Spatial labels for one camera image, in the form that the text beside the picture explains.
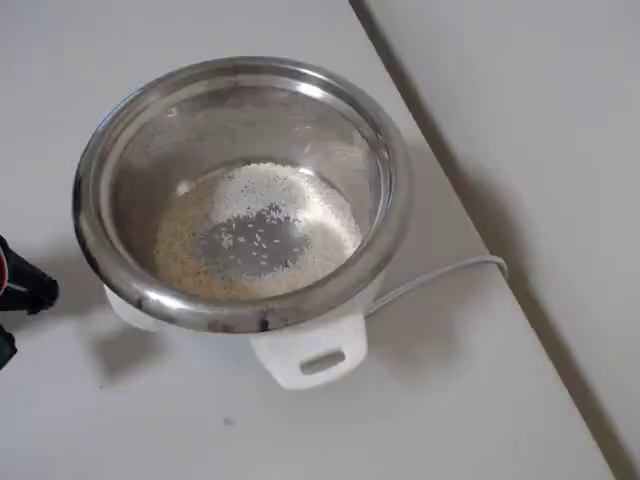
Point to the white uncooked rice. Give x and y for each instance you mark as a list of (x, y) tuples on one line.
[(260, 190)]

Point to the stainless steel inner pot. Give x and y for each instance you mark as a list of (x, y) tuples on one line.
[(150, 125)]

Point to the white rice cooker body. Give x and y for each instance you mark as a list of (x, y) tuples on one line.
[(280, 360)]

